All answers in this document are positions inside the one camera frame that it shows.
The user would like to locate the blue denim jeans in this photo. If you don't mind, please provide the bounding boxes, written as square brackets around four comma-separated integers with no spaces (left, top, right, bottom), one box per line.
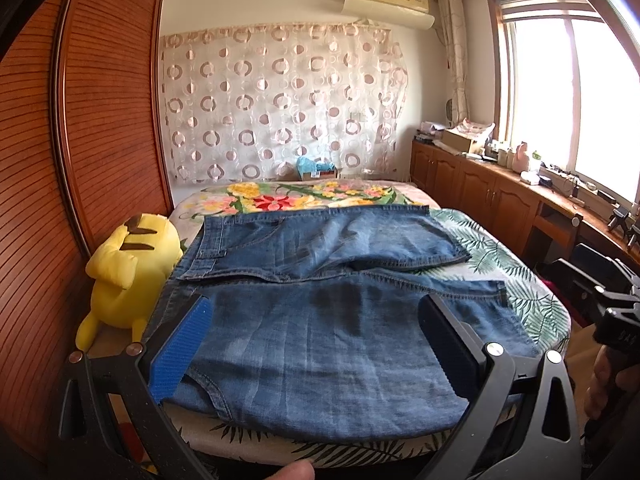
[148,205,539,442]

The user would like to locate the pink figurine on cabinet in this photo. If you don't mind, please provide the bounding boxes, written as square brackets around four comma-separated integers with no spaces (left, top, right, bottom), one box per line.
[512,141,530,174]

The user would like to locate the floral blanket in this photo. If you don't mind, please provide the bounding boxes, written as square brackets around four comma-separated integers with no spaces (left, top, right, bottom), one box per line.
[170,179,439,238]

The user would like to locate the white wall air conditioner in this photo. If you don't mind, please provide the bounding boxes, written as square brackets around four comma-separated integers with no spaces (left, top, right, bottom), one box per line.
[343,0,435,30]

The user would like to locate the palm leaf print bedsheet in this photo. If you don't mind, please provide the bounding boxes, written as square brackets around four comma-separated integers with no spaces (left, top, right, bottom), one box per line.
[165,208,572,468]

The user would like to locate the cardboard box on cabinet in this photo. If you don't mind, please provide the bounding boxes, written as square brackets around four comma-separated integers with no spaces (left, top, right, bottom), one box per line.
[440,130,484,154]

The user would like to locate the cream side curtain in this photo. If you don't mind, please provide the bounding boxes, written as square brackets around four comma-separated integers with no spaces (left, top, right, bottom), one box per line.
[438,0,469,125]

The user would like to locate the window with wooden frame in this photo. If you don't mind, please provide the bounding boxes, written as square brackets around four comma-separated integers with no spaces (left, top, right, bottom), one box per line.
[488,0,639,207]

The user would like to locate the white circle-pattern curtain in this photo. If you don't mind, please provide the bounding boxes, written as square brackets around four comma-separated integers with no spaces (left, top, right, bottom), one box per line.
[158,23,408,184]

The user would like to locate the blue item on box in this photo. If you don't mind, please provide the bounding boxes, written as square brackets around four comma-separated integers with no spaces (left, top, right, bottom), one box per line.
[295,156,337,181]

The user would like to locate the yellow Pikachu plush toy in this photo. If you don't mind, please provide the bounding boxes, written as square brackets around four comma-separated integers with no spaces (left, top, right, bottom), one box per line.
[75,214,183,351]

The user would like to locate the person's left hand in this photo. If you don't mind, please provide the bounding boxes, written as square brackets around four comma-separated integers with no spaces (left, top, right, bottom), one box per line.
[267,460,314,480]

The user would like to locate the small white fan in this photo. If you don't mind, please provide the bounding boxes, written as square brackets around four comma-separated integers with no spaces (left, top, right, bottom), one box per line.
[445,99,454,127]

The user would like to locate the wooden slatted wardrobe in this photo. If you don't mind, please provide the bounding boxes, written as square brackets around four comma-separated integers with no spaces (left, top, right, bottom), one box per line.
[1,0,172,460]

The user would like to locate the wooden cabinet sideboard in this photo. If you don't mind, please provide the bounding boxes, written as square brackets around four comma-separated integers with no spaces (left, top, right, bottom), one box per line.
[410,141,639,271]

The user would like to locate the person's right hand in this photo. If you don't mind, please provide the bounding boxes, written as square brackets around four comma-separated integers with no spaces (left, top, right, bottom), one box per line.
[584,346,640,419]

